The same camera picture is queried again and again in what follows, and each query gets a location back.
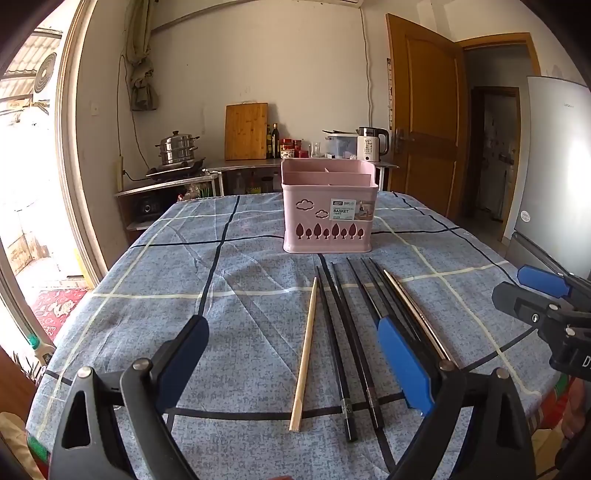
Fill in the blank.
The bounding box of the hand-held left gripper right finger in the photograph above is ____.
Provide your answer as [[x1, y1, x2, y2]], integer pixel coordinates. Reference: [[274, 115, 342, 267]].
[[376, 316, 539, 480]]

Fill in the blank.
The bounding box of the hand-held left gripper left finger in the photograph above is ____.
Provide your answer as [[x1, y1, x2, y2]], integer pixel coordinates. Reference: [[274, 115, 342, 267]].
[[48, 316, 211, 480]]

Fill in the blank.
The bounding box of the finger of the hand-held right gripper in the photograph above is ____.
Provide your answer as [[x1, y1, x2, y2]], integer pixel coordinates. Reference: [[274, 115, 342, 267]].
[[492, 281, 561, 330], [516, 264, 575, 299]]

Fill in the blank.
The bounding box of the gold metal chopstick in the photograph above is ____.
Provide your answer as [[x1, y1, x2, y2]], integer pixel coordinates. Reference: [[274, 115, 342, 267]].
[[383, 270, 459, 369]]

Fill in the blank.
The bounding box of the black chopstick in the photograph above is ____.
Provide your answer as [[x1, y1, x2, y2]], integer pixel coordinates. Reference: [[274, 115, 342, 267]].
[[346, 257, 386, 321], [316, 265, 358, 443], [361, 257, 416, 337], [369, 259, 430, 344], [330, 262, 385, 429]]

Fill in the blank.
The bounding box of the light wooden chopstick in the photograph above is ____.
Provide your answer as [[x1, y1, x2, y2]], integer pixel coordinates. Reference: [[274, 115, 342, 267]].
[[289, 276, 320, 433]]

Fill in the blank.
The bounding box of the pink plastic utensil basket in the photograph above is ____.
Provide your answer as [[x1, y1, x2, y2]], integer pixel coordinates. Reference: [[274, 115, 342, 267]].
[[281, 159, 380, 255]]

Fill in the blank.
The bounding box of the person's right hand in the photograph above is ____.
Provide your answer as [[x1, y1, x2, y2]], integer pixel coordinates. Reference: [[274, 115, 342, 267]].
[[561, 378, 591, 440]]

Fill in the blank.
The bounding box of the blue checked tablecloth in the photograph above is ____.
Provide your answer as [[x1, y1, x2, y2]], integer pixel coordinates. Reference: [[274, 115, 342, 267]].
[[25, 191, 570, 480]]

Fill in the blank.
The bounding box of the white refrigerator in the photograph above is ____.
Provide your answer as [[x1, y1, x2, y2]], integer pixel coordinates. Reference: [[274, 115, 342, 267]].
[[501, 76, 591, 283]]

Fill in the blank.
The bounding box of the red patterned mat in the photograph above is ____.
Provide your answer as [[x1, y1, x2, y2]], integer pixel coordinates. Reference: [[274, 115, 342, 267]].
[[31, 287, 96, 343]]

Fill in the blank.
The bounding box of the white green plastic tool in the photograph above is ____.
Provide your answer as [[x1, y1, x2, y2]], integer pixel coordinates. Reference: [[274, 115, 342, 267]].
[[27, 334, 57, 366]]

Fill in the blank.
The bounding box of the low steel shelf stand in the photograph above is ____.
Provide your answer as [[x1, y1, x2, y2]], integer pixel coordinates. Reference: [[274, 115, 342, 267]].
[[114, 170, 225, 232]]

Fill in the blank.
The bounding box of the black induction cooker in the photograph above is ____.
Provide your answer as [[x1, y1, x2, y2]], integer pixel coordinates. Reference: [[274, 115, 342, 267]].
[[146, 158, 208, 179]]

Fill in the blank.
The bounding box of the brown wooden door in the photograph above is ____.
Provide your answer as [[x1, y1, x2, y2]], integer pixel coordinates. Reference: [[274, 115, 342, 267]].
[[385, 13, 470, 220]]

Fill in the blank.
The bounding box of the steel kitchen table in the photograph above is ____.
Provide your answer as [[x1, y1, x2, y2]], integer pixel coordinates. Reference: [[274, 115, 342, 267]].
[[203, 158, 399, 197]]

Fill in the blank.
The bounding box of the steel steamer pot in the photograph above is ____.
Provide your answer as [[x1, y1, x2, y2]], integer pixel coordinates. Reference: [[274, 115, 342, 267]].
[[154, 130, 201, 166]]

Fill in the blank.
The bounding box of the white electric kettle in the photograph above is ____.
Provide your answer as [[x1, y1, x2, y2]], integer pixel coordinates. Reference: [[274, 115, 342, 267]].
[[356, 126, 390, 164]]

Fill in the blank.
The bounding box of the clear plastic storage container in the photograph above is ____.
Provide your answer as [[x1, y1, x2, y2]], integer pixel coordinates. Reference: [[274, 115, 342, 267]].
[[322, 130, 360, 160]]

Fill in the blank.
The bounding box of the bamboo cutting board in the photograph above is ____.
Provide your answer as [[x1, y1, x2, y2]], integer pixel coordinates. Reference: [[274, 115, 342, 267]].
[[225, 102, 269, 161]]

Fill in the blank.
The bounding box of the tied beige curtain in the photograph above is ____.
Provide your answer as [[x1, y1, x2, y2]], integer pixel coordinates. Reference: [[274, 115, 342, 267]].
[[125, 0, 160, 112]]

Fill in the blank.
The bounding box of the outdoor air conditioner unit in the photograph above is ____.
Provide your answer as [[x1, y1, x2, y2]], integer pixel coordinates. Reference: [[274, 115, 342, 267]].
[[32, 52, 59, 101]]

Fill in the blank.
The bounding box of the metal door handle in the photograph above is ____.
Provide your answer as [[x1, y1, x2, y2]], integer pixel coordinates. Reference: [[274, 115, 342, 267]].
[[394, 128, 417, 153]]

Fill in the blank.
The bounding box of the black power cable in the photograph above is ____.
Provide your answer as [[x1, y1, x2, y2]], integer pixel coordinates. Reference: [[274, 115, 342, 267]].
[[117, 54, 154, 182]]

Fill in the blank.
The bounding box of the wall calendar strip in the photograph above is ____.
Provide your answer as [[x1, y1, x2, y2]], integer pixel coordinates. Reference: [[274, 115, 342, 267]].
[[385, 57, 394, 131]]

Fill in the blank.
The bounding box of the wooden door frame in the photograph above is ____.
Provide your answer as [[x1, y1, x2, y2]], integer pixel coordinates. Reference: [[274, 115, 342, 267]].
[[456, 32, 542, 232]]

